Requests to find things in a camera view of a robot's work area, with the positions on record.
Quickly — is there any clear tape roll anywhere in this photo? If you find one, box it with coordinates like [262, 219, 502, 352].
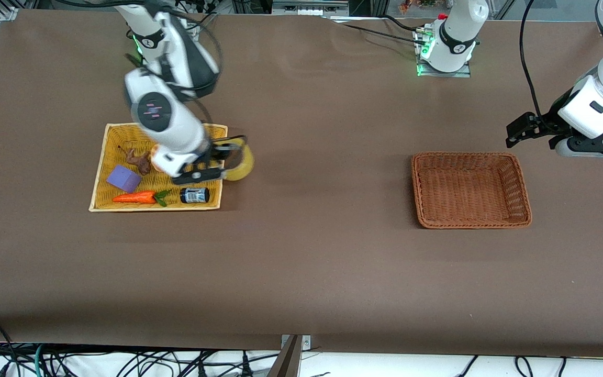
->
[222, 142, 256, 182]

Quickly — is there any small jar black lid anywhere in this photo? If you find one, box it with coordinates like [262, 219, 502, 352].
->
[180, 187, 210, 204]

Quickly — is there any striped toy croissant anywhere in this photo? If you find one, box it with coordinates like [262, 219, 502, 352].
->
[150, 146, 167, 173]

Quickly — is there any brown toy lion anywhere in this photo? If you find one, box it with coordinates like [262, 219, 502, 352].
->
[118, 146, 152, 175]

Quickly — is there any orange toy carrot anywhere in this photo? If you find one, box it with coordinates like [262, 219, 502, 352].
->
[112, 189, 173, 207]

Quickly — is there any yellow wicker basket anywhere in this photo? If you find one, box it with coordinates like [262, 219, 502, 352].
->
[88, 122, 228, 213]

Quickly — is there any purple cube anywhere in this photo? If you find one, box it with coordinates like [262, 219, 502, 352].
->
[106, 165, 142, 193]

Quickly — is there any brown wicker basket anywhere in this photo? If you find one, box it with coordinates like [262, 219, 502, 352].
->
[411, 151, 533, 229]

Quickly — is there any grey metal box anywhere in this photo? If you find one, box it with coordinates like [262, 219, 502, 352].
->
[272, 0, 350, 16]

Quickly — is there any brown slanted beam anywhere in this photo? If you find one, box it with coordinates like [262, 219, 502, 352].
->
[267, 335, 303, 377]

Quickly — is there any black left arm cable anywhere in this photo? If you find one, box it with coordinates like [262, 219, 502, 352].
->
[519, 0, 549, 124]

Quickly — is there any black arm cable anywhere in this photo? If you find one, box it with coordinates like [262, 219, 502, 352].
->
[519, 0, 549, 124]
[139, 0, 224, 126]

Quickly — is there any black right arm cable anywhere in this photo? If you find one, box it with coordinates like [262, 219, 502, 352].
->
[139, 0, 224, 126]

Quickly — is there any black cable bundle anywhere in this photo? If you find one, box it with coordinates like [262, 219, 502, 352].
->
[175, 0, 219, 17]

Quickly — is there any black cable on table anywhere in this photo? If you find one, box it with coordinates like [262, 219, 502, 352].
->
[330, 22, 425, 42]
[377, 14, 428, 33]

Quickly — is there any metal table edge bracket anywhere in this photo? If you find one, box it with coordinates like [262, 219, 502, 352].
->
[281, 335, 312, 350]

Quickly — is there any green cable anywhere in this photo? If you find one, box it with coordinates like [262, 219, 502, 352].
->
[32, 344, 47, 377]

